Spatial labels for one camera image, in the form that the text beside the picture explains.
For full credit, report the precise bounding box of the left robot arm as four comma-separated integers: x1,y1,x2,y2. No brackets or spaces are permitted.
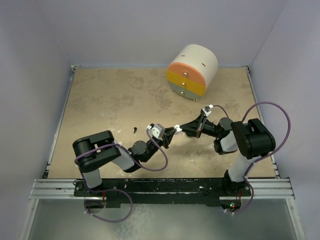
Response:
72,124,182,196

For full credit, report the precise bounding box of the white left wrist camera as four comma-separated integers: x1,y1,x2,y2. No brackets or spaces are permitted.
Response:
146,123,166,139

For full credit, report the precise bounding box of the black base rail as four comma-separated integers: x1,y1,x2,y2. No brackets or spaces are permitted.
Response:
73,177,252,209

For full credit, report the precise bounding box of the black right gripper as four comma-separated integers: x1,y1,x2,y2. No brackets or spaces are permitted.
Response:
180,113,221,138

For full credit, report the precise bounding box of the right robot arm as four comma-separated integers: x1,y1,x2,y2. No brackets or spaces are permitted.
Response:
180,114,276,196

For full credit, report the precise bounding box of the round white drawer cabinet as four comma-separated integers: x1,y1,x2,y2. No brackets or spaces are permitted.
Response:
166,44,218,102

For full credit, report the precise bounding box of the white earbud charging case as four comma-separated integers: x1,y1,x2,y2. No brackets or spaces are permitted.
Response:
174,124,182,133

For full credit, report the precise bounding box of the aluminium frame rail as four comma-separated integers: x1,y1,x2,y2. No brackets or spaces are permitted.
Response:
30,178,295,200

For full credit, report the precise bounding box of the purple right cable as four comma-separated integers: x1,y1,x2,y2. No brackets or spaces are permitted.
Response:
212,101,292,215

